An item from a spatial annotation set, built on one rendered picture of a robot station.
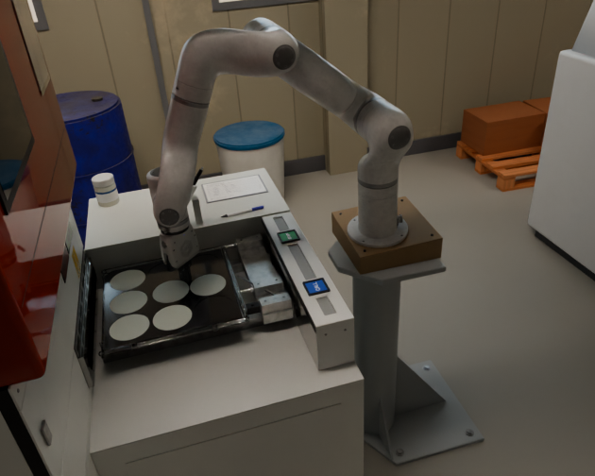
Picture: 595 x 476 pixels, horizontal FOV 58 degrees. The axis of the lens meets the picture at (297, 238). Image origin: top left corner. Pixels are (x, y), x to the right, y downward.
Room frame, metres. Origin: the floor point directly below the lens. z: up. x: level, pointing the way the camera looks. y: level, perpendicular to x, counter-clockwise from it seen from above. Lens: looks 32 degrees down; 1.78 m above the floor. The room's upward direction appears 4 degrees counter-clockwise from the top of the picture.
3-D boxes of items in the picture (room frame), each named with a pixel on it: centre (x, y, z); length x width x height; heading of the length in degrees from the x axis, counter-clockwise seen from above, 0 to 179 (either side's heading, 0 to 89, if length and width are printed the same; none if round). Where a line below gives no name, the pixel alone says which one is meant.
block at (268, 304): (1.12, 0.07, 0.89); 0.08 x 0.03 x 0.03; 104
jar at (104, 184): (1.64, 0.63, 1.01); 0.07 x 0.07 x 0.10
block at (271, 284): (1.20, 0.09, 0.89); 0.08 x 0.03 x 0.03; 104
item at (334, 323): (1.21, -0.01, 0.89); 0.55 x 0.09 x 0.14; 14
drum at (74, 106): (2.99, 1.24, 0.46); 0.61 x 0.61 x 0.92
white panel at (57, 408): (0.95, 0.53, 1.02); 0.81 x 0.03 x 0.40; 14
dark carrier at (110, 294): (1.19, 0.36, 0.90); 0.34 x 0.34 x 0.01; 14
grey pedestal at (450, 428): (1.47, -0.36, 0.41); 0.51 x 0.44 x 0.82; 103
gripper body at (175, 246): (1.25, 0.32, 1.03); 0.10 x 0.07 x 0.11; 146
